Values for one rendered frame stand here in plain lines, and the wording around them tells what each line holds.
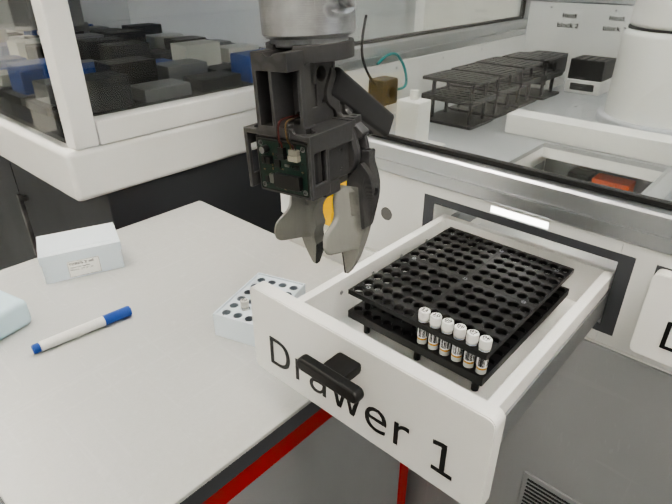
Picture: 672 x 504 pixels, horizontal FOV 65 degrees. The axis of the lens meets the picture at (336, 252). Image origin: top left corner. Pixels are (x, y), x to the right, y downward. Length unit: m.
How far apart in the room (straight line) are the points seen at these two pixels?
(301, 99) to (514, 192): 0.39
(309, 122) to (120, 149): 0.81
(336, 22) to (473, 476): 0.38
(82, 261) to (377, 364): 0.63
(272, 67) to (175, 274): 0.59
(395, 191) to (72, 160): 0.65
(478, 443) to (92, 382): 0.50
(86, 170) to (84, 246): 0.24
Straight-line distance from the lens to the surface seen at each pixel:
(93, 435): 0.70
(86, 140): 1.17
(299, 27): 0.42
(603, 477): 0.91
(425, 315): 0.56
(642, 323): 0.72
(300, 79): 0.42
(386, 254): 0.71
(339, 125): 0.44
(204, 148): 1.32
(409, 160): 0.80
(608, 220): 0.71
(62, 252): 0.98
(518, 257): 0.72
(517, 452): 0.95
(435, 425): 0.48
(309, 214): 0.52
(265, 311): 0.58
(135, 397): 0.72
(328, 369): 0.49
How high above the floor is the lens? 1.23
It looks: 29 degrees down
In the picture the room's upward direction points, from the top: straight up
